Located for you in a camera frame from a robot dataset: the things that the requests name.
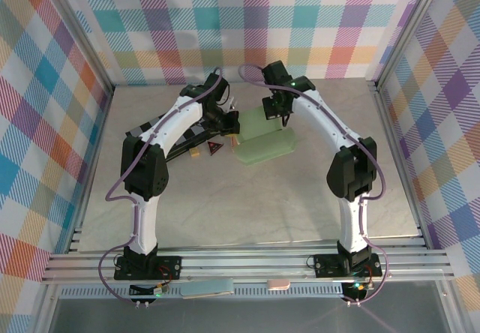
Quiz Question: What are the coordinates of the light green paper box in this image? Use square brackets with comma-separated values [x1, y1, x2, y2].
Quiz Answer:
[234, 106, 297, 168]

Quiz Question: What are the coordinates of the black and grey checkerboard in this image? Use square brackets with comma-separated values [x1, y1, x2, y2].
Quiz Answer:
[125, 109, 211, 161]

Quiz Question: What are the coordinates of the small black control board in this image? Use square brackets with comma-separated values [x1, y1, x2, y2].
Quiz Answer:
[341, 280, 372, 297]
[129, 283, 169, 297]

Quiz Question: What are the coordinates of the grey-blue flat strip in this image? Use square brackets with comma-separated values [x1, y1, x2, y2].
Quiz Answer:
[180, 278, 234, 299]

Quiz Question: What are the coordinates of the aluminium side rail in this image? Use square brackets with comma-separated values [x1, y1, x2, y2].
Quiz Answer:
[369, 79, 428, 250]

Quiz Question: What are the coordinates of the aluminium frame rail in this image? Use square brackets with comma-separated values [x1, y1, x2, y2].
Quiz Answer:
[40, 238, 455, 285]

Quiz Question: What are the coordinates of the aluminium frame post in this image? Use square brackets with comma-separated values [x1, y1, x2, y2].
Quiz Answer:
[373, 0, 449, 94]
[37, 0, 116, 104]

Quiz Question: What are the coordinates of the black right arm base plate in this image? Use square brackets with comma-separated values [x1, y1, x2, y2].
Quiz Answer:
[313, 253, 383, 278]

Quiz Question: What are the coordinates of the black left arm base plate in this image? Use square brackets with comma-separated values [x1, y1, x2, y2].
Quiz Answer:
[113, 256, 183, 282]

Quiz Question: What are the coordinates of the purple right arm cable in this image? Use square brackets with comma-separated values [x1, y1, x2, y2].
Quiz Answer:
[238, 62, 393, 308]

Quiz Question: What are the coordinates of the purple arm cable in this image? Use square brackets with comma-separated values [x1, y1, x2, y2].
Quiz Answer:
[238, 62, 393, 308]
[97, 66, 224, 308]

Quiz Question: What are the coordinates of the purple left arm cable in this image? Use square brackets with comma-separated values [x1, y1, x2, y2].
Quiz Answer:
[97, 66, 224, 308]

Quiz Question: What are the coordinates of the perforated metal cable tray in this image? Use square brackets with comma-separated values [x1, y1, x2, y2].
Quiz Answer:
[59, 282, 344, 299]

